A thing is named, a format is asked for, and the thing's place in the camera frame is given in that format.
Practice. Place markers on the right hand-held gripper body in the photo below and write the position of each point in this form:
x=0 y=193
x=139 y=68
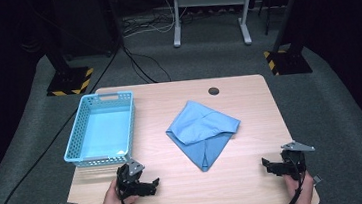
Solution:
x=294 y=164

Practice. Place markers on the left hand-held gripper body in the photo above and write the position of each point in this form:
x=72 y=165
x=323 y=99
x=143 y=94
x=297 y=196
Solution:
x=128 y=182

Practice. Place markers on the light blue short-sleeved shirt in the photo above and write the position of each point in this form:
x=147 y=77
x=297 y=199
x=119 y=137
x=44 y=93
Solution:
x=201 y=126

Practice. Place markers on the person's right hand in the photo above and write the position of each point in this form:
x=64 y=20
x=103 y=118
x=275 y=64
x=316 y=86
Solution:
x=303 y=192

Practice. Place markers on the light blue plastic basket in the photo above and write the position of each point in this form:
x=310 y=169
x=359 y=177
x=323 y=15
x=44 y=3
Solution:
x=104 y=131

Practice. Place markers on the black round table grommet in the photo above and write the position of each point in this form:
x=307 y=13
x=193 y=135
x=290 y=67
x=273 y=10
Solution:
x=213 y=91

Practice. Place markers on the black stand with striped base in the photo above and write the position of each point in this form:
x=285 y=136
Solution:
x=287 y=61
x=69 y=81

